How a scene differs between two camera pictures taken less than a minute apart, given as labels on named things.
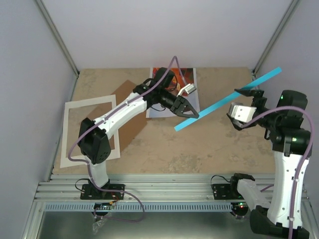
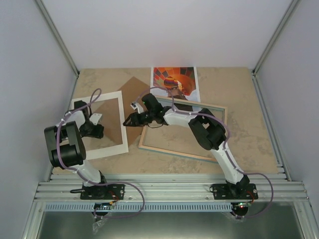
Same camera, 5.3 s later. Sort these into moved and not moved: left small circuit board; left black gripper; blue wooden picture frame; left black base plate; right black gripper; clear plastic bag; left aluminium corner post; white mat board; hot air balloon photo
Moved: blue wooden picture frame; white mat board; left black gripper; right black gripper
Not moved: left black base plate; hot air balloon photo; left small circuit board; clear plastic bag; left aluminium corner post
